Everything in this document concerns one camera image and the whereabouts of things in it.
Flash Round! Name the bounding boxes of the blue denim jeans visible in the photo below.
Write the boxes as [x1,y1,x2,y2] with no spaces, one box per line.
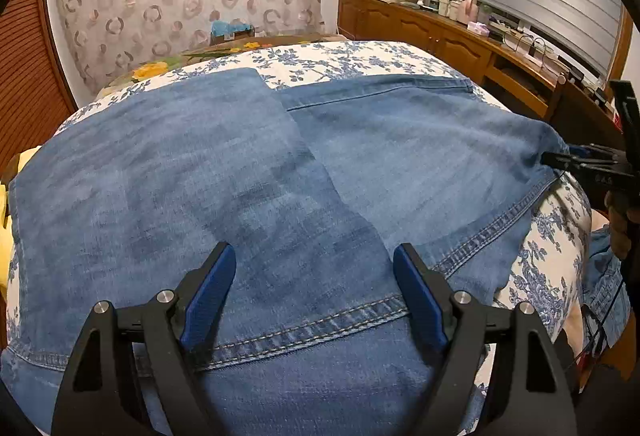
[0,68,572,436]

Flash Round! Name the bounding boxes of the person right hand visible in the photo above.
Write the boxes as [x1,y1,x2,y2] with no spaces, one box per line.
[604,191,639,260]

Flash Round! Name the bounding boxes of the wooden sideboard cabinet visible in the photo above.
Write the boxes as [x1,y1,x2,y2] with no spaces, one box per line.
[337,0,624,149]

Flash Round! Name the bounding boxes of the white blue floral quilt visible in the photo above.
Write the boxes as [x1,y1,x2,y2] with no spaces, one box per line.
[0,40,597,436]

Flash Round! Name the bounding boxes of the yellow plush toy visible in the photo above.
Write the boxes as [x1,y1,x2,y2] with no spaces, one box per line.
[0,146,40,300]

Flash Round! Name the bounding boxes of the pink bottle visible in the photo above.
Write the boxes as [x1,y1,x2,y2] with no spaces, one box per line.
[457,0,480,26]

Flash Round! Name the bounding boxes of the brown louvered wardrobe door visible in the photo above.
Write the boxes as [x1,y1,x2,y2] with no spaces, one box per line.
[0,0,77,167]

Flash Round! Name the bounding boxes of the cardboard box with blue cloth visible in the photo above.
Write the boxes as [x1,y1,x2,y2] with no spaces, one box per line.
[209,19,255,46]

